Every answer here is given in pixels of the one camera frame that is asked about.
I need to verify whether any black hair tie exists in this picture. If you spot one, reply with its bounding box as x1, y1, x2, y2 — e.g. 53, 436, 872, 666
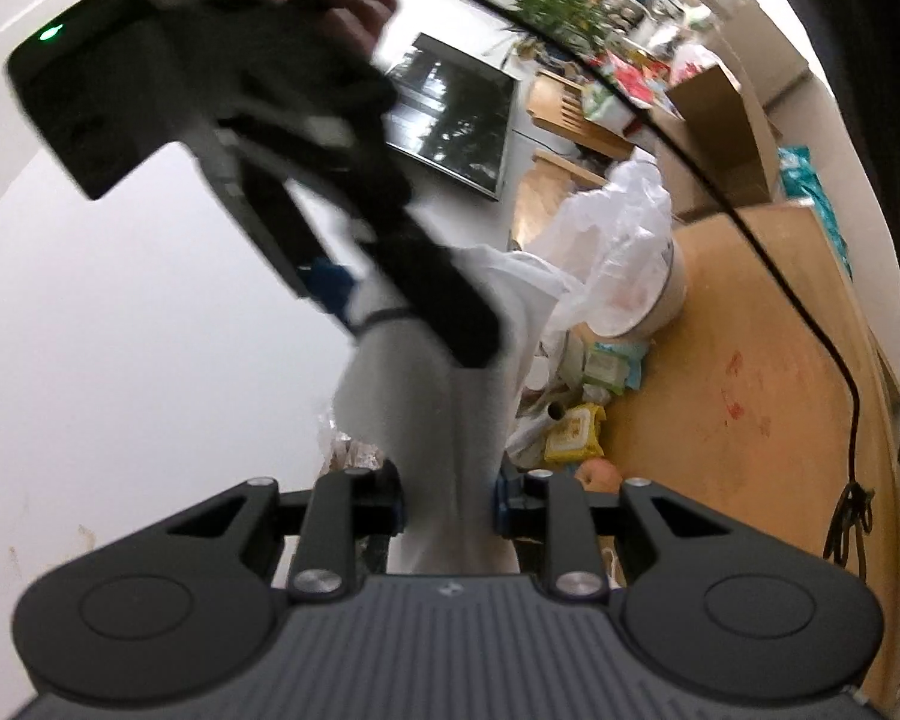
352, 304, 425, 335

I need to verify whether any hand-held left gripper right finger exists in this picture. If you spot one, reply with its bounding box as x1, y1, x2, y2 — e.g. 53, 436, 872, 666
493, 467, 722, 602

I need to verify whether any cardboard box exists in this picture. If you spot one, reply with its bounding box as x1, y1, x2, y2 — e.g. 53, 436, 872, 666
663, 63, 785, 223

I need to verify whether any flat screen television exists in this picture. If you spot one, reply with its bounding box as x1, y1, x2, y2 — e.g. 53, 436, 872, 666
382, 31, 518, 203

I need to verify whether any yellow wet wipes packet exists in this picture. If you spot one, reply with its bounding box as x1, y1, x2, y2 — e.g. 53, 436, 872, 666
543, 403, 609, 464

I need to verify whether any white plastic bag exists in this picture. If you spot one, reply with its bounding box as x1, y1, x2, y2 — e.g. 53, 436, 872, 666
528, 156, 674, 347

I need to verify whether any clear plastic bag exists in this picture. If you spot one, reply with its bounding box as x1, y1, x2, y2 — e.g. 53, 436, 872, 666
317, 405, 392, 475

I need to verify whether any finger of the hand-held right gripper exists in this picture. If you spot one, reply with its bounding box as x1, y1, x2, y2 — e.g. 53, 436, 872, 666
322, 150, 506, 371
198, 127, 365, 338

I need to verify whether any teal packet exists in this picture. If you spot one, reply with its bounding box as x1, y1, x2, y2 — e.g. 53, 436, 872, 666
778, 145, 850, 280

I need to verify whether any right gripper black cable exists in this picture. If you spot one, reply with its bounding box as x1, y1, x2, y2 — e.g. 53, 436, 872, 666
390, 0, 879, 583

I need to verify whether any green white packet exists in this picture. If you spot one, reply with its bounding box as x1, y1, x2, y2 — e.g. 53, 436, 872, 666
580, 343, 647, 392

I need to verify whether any wooden shelf unit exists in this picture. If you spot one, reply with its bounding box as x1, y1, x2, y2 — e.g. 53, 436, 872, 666
510, 69, 650, 249

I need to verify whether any green potted plant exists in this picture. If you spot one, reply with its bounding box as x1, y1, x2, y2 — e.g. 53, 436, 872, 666
505, 0, 610, 47

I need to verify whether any person's black clothing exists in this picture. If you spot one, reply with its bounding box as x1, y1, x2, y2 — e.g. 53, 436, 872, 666
750, 0, 900, 467

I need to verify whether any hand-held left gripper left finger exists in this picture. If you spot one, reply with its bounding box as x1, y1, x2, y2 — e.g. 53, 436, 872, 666
171, 461, 407, 602

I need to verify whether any apple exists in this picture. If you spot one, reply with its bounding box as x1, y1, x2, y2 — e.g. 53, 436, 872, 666
573, 459, 624, 493

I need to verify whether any cream round container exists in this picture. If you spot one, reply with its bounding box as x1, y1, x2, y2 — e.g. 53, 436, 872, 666
598, 238, 689, 340

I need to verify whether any white paper towel sheet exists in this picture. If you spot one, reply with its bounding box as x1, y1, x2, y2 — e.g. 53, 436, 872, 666
334, 244, 565, 578

